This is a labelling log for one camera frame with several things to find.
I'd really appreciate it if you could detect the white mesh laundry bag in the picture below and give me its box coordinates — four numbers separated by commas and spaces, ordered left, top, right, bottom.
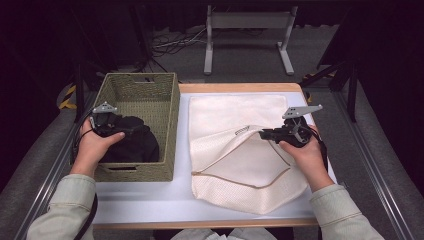
188, 94, 309, 215

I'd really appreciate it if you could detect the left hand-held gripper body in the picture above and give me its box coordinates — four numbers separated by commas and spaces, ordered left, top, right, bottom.
89, 101, 133, 138

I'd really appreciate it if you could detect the hand-held gripper cable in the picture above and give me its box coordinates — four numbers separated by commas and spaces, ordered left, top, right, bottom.
309, 128, 330, 173
70, 113, 99, 240

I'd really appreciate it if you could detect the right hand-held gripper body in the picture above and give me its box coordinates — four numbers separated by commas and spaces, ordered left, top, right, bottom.
274, 104, 324, 148

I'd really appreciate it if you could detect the person's lap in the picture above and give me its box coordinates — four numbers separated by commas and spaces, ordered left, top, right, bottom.
170, 227, 278, 240

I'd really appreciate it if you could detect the left hand-held gripper cable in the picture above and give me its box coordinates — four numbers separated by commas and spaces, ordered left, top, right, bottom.
70, 113, 99, 240

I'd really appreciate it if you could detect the right hand-held gripper cable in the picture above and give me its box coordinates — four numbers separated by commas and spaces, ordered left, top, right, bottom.
309, 128, 330, 173

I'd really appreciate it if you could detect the black stand frame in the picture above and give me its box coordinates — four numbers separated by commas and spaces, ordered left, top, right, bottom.
299, 61, 359, 123

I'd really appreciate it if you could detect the green woven basket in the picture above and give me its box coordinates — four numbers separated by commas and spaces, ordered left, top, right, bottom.
69, 72, 181, 183

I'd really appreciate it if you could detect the person's left hand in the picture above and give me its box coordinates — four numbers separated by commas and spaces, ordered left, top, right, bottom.
69, 119, 126, 178

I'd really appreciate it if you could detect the yellow black striped tape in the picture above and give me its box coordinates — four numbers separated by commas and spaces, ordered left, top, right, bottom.
59, 84, 78, 110

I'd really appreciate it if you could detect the black garment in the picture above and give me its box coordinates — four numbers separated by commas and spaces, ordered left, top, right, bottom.
99, 114, 160, 164

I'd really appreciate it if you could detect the person's right hand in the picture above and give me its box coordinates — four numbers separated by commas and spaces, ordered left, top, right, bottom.
279, 125, 334, 193

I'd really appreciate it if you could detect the grey metal stand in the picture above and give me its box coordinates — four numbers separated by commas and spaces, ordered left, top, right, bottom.
203, 4, 299, 76

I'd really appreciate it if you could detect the black stand pole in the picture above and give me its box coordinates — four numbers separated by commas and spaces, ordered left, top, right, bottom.
73, 63, 85, 123

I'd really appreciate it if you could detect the aluminium rail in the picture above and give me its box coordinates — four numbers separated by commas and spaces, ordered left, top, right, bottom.
333, 91, 416, 240
13, 93, 98, 240

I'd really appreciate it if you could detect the bundle of floor cables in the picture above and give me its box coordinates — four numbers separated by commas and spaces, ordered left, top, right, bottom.
151, 28, 209, 58

